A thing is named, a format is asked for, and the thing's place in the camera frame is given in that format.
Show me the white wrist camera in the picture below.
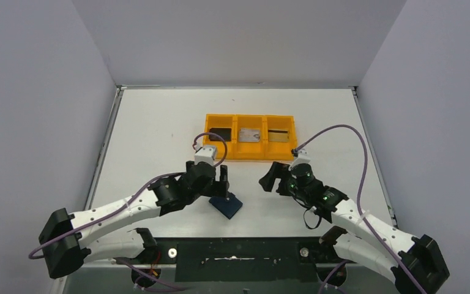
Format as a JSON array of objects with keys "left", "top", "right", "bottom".
[
  {"left": 194, "top": 145, "right": 218, "bottom": 166},
  {"left": 290, "top": 149, "right": 311, "bottom": 168}
]

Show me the silver card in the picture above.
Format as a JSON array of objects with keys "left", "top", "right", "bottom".
[{"left": 238, "top": 127, "right": 261, "bottom": 143}]

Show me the blue card holder wallet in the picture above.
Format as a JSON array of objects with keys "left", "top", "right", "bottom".
[{"left": 209, "top": 192, "right": 243, "bottom": 219}]

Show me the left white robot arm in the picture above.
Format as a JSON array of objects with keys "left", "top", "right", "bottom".
[{"left": 38, "top": 160, "right": 229, "bottom": 279}]

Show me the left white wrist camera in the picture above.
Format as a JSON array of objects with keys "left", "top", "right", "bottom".
[{"left": 194, "top": 145, "right": 218, "bottom": 166}]

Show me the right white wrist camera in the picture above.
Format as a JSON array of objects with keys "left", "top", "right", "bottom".
[{"left": 290, "top": 149, "right": 311, "bottom": 168}]

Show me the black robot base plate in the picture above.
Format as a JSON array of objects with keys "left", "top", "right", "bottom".
[{"left": 119, "top": 237, "right": 347, "bottom": 292}]

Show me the black cards stack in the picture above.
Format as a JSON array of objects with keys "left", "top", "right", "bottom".
[{"left": 209, "top": 127, "right": 232, "bottom": 142}]

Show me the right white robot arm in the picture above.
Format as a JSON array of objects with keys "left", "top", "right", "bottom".
[{"left": 259, "top": 162, "right": 450, "bottom": 293}]

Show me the orange three-compartment tray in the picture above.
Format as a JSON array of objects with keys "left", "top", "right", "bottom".
[{"left": 203, "top": 114, "right": 297, "bottom": 161}]

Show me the aluminium frame rail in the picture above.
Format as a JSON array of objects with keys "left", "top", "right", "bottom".
[{"left": 51, "top": 262, "right": 398, "bottom": 293}]

